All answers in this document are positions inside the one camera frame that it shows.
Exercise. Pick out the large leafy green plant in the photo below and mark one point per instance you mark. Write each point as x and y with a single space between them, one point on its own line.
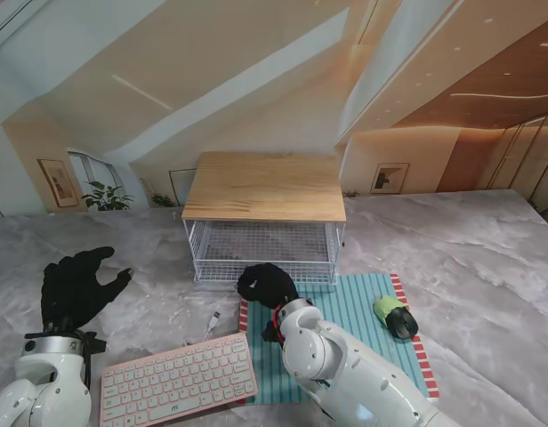
107 195

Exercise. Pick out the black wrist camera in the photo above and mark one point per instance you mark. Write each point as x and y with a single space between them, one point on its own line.
270 332
95 343

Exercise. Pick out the black green computer mouse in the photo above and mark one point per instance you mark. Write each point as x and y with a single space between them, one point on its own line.
398 318

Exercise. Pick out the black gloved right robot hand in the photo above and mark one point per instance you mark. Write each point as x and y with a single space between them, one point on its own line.
267 284

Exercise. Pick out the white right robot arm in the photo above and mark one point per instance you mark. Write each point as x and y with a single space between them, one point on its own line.
327 356

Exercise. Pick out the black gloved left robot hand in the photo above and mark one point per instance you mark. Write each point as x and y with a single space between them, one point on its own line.
74 293

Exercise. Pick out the pink white keyboard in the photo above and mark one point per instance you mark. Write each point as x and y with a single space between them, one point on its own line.
176 382

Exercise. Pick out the white panel brown frame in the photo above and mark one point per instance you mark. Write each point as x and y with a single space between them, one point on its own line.
180 187

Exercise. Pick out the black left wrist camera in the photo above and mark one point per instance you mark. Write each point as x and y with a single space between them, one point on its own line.
95 343

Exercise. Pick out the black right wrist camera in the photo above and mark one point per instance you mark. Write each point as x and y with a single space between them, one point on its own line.
270 332

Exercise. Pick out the framed beige abstract picture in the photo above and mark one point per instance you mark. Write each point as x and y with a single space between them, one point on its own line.
58 182

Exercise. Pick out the framed dark abstract picture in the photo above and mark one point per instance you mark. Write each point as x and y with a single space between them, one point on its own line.
389 179

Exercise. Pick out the teal striped mouse pad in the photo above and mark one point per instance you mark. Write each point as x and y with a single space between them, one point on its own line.
345 302

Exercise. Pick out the small green plant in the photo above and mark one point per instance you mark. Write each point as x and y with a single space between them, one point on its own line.
162 199

